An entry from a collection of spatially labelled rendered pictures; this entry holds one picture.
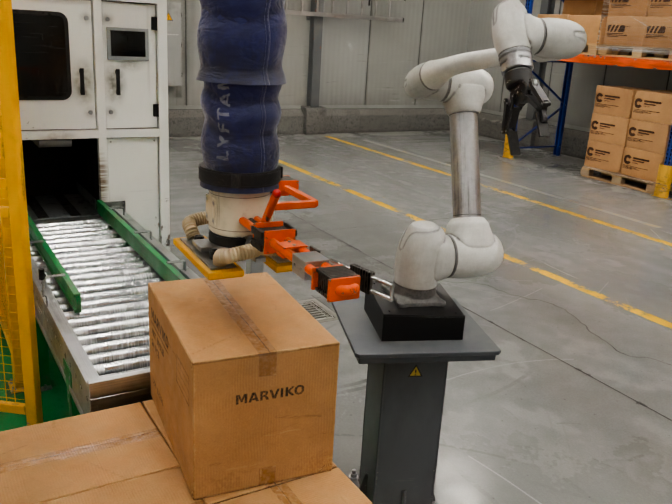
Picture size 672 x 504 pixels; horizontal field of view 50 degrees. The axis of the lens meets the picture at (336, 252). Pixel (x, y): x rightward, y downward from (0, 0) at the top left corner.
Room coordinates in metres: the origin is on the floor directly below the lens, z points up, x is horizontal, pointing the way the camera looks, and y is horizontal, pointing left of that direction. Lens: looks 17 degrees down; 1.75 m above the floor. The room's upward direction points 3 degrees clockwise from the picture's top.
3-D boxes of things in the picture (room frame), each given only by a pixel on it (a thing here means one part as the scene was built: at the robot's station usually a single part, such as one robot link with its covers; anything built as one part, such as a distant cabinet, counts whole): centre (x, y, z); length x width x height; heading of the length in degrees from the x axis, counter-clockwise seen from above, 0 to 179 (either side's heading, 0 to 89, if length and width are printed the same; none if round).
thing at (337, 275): (1.43, 0.00, 1.23); 0.08 x 0.07 x 0.05; 29
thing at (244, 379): (1.95, 0.28, 0.74); 0.60 x 0.40 x 0.40; 25
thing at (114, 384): (2.26, 0.48, 0.58); 0.70 x 0.03 x 0.06; 122
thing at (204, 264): (1.91, 0.36, 1.13); 0.34 x 0.10 x 0.05; 29
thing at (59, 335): (3.09, 1.37, 0.50); 2.31 x 0.05 x 0.19; 32
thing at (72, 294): (3.42, 1.51, 0.60); 1.60 x 0.10 x 0.09; 32
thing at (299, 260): (1.55, 0.06, 1.23); 0.07 x 0.07 x 0.04; 29
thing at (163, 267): (3.70, 1.05, 0.60); 1.60 x 0.10 x 0.09; 32
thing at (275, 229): (1.74, 0.16, 1.24); 0.10 x 0.08 x 0.06; 119
